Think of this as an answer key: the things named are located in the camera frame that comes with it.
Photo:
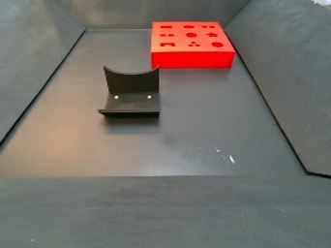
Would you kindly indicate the red shape-sorter block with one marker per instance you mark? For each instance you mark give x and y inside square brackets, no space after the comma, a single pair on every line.
[189,44]

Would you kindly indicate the black curved holder bracket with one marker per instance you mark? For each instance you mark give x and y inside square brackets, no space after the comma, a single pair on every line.
[132,87]

